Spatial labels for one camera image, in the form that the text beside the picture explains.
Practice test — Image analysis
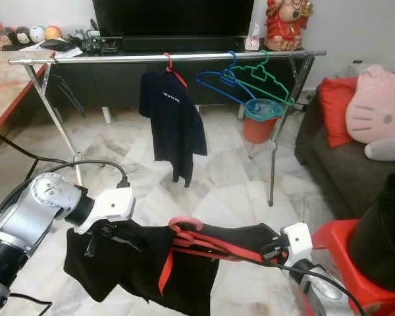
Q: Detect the black shirt with red trim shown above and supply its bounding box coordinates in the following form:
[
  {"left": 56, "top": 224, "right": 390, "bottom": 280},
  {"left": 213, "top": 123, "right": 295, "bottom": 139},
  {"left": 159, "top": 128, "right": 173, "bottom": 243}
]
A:
[{"left": 64, "top": 221, "right": 284, "bottom": 316}]

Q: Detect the pink red plastic hanger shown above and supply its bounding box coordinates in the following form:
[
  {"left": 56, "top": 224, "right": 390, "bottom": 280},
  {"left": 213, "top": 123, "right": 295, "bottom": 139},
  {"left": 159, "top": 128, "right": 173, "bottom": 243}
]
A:
[{"left": 168, "top": 216, "right": 277, "bottom": 264}]

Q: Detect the green plastic hanger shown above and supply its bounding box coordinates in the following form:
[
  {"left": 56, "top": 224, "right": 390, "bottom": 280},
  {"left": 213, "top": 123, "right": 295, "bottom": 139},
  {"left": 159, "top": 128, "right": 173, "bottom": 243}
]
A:
[{"left": 232, "top": 49, "right": 296, "bottom": 106}]

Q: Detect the blue plastic hanger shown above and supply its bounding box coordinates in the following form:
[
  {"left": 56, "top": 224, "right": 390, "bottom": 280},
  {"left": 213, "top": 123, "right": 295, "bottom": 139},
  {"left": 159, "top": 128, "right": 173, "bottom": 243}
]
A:
[{"left": 196, "top": 51, "right": 264, "bottom": 107}]

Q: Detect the red hanger under navy shirt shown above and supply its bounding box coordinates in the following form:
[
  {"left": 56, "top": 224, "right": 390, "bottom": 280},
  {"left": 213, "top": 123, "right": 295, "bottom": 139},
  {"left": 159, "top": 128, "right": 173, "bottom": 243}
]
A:
[{"left": 163, "top": 53, "right": 188, "bottom": 90}]

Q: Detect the red plastic stool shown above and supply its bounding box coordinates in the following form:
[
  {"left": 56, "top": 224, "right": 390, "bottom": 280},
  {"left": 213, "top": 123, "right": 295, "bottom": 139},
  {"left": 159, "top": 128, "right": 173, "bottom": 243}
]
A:
[{"left": 309, "top": 219, "right": 395, "bottom": 316}]

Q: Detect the black bucket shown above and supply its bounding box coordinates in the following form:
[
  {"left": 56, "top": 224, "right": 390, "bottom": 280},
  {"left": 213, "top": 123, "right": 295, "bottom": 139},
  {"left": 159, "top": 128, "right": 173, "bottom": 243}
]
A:
[{"left": 347, "top": 168, "right": 395, "bottom": 294}]

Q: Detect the orange bucket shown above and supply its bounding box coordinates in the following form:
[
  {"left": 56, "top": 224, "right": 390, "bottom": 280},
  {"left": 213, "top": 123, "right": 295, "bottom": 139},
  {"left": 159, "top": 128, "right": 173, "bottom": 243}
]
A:
[{"left": 242, "top": 115, "right": 277, "bottom": 144}]

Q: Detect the navy shirt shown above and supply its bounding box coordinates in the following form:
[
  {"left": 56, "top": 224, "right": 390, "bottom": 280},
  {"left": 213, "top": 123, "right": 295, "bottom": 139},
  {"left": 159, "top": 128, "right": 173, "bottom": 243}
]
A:
[{"left": 139, "top": 69, "right": 208, "bottom": 188}]

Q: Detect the red cushion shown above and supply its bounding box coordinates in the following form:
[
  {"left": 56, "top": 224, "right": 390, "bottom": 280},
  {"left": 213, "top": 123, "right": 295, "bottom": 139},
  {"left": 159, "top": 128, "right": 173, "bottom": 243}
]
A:
[{"left": 316, "top": 77, "right": 359, "bottom": 149}]

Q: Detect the pink cat plush cushion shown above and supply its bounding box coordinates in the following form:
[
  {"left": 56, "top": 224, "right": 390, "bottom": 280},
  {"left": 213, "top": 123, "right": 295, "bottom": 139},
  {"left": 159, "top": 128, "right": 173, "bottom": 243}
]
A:
[{"left": 345, "top": 64, "right": 395, "bottom": 163}]

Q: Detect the silver metal clothes rack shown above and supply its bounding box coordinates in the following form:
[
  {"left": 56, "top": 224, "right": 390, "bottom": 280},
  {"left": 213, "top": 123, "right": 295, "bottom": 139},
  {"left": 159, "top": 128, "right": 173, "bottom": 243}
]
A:
[{"left": 9, "top": 49, "right": 328, "bottom": 208}]

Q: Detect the white paper stack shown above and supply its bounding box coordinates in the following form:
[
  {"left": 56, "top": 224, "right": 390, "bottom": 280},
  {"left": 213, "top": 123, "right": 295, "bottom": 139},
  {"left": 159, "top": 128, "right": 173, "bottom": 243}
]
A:
[{"left": 20, "top": 41, "right": 83, "bottom": 59}]

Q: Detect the black wallet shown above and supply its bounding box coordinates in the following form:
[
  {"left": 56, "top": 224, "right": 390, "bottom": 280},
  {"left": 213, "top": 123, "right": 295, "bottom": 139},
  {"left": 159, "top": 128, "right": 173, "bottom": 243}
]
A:
[{"left": 39, "top": 38, "right": 74, "bottom": 52}]

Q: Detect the black soundbar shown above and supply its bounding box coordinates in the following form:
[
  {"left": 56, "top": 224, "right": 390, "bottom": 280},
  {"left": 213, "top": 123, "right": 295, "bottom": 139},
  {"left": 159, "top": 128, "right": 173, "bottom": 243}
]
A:
[{"left": 122, "top": 34, "right": 244, "bottom": 53}]

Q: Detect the white tissue pack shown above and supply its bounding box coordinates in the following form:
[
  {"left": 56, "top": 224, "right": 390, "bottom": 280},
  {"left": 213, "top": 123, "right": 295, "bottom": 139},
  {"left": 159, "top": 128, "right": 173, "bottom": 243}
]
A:
[{"left": 244, "top": 23, "right": 261, "bottom": 51}]

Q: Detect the orange round plush toy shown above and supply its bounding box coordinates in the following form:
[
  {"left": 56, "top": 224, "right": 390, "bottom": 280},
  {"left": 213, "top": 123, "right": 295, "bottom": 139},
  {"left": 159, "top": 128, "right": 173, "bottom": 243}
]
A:
[{"left": 45, "top": 25, "right": 62, "bottom": 41}]

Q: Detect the white round plush toy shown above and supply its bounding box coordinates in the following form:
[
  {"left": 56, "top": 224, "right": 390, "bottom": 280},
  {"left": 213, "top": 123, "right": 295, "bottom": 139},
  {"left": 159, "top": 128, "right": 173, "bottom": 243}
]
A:
[{"left": 30, "top": 25, "right": 47, "bottom": 43}]

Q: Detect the red laughing Buddha statue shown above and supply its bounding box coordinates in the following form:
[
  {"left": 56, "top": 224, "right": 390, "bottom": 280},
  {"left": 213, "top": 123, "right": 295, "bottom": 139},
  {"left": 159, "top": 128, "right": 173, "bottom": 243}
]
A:
[{"left": 265, "top": 0, "right": 315, "bottom": 52}]

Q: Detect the black eared plush toy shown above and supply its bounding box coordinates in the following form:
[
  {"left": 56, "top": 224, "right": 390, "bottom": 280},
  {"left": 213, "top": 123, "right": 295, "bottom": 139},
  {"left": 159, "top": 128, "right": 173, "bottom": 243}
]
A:
[{"left": 3, "top": 26, "right": 32, "bottom": 50}]

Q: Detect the black television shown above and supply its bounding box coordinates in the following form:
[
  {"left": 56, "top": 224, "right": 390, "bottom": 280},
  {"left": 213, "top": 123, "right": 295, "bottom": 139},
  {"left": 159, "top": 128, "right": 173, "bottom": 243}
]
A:
[{"left": 92, "top": 0, "right": 256, "bottom": 38}]

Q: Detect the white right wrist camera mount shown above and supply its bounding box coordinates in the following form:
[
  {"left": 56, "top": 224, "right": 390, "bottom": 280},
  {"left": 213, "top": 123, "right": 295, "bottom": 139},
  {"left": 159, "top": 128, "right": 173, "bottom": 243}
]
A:
[{"left": 280, "top": 223, "right": 314, "bottom": 269}]

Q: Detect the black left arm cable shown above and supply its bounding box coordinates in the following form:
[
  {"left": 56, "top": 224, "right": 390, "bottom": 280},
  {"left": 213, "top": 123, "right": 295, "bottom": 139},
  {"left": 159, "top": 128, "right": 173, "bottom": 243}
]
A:
[{"left": 0, "top": 159, "right": 131, "bottom": 224}]

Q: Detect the thin black wire hanger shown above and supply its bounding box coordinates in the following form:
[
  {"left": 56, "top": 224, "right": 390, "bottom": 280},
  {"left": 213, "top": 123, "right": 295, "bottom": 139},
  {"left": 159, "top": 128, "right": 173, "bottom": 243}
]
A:
[{"left": 49, "top": 56, "right": 86, "bottom": 119}]

